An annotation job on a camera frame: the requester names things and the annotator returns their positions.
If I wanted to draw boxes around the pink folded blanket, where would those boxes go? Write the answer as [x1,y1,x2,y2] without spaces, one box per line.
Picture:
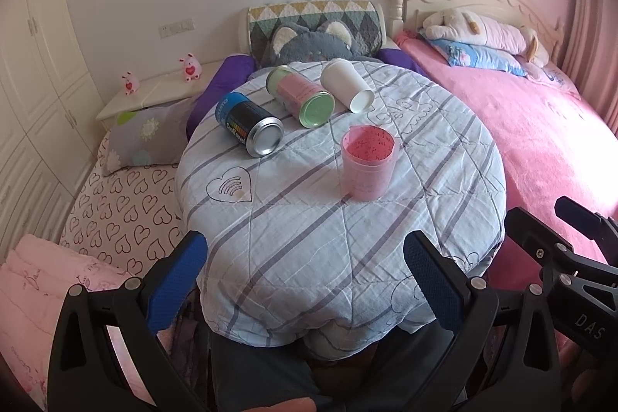
[0,233,146,412]

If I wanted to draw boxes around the white cup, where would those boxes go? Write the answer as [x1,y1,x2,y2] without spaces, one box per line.
[321,58,375,114]

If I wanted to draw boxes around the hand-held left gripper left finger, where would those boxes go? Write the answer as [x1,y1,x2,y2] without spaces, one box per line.
[46,231,209,412]

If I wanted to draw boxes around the green and pink can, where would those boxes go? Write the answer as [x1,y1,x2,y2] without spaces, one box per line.
[266,65,335,129]

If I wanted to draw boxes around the pink curtain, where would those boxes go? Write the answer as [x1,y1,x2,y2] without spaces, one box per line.
[555,0,618,137]

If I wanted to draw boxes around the pink bedspread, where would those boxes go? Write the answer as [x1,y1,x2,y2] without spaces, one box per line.
[393,31,618,278]

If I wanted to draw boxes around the white plush toy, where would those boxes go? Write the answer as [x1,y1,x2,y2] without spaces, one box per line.
[418,9,551,66]

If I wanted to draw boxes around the cream nightstand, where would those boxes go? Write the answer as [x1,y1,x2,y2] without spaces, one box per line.
[95,59,228,122]

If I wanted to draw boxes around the patterned chair back cushion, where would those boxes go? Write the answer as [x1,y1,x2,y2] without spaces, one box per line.
[247,0,382,56]

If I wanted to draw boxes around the grey bear cushion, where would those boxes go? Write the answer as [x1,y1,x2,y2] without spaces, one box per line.
[261,21,375,68]

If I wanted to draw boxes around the pink speckled cup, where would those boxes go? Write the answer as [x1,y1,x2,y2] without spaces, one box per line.
[341,125,398,201]

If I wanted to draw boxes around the blue printed pillow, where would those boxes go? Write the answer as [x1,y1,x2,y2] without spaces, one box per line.
[427,38,532,78]

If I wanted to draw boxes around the white wardrobe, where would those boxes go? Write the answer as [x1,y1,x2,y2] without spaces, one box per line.
[0,0,109,244]

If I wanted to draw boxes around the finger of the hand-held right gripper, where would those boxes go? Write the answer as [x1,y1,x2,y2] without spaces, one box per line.
[554,196,618,249]
[504,206,599,292]

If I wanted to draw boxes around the heart print bed sheet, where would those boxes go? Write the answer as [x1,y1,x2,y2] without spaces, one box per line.
[58,134,191,278]

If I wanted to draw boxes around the striped quilt covered table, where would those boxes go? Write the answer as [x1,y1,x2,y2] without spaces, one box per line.
[177,61,508,349]

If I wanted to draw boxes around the white wall socket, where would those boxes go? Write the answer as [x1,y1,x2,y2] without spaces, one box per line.
[160,19,195,37]

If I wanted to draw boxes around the grey floral pillow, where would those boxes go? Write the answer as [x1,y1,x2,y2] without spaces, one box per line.
[99,100,196,176]

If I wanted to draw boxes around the blue and black can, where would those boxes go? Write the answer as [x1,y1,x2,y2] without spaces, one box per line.
[215,92,285,158]

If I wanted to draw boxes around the cream wooden bed headboard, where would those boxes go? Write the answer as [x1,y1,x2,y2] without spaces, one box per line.
[389,0,567,65]

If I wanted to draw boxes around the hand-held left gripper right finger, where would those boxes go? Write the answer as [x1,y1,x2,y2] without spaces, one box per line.
[402,231,564,412]

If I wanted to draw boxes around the purple cushion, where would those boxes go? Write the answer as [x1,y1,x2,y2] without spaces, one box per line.
[186,54,256,141]

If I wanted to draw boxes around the person's dark trousers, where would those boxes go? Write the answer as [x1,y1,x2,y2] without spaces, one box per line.
[205,325,464,412]

